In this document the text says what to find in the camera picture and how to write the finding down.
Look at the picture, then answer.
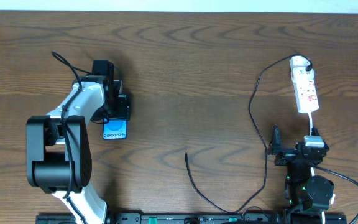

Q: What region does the black USB charging cable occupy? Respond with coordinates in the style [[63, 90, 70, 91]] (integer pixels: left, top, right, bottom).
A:
[[184, 54, 314, 215]]

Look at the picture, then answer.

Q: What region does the blue Galaxy smartphone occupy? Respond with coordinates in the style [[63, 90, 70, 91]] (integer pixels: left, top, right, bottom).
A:
[[103, 120, 127, 140]]

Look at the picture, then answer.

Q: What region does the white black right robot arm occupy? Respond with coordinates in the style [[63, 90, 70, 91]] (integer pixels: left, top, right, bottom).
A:
[[268, 125, 334, 223]]

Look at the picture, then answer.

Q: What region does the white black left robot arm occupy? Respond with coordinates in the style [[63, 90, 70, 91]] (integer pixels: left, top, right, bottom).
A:
[[26, 60, 131, 223]]

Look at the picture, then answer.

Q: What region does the white power strip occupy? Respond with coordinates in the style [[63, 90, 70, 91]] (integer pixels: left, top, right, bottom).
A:
[[291, 72, 319, 114]]

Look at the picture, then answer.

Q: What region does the white USB wall charger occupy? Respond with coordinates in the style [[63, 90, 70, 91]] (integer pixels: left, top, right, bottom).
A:
[[290, 55, 315, 83]]

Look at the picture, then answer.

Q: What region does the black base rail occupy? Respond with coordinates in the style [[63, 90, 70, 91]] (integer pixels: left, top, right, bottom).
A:
[[35, 213, 347, 224]]

